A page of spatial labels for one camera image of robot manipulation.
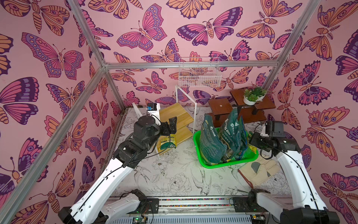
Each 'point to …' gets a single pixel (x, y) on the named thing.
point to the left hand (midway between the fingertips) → (169, 116)
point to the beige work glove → (261, 169)
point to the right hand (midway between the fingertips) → (250, 138)
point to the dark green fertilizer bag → (212, 148)
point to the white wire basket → (199, 72)
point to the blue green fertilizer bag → (243, 137)
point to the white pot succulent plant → (251, 96)
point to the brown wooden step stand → (250, 114)
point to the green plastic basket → (251, 153)
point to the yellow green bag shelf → (168, 142)
